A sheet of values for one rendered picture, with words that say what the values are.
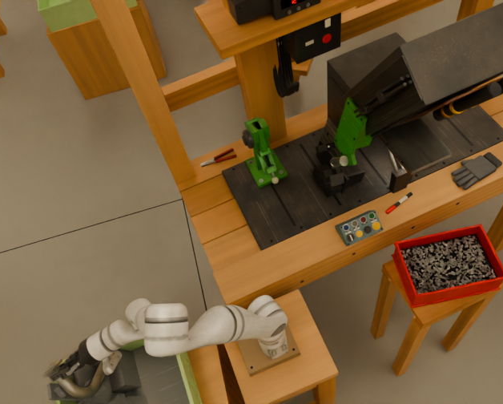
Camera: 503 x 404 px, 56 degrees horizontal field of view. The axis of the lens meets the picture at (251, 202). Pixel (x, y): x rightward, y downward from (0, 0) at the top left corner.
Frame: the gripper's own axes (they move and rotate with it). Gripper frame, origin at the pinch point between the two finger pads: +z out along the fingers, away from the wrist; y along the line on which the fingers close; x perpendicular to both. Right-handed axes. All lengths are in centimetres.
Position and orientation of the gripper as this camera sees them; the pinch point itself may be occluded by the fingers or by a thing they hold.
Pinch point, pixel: (58, 371)
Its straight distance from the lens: 154.1
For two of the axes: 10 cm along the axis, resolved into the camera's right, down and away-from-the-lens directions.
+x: 5.7, 8.0, 1.9
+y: -0.6, 2.7, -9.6
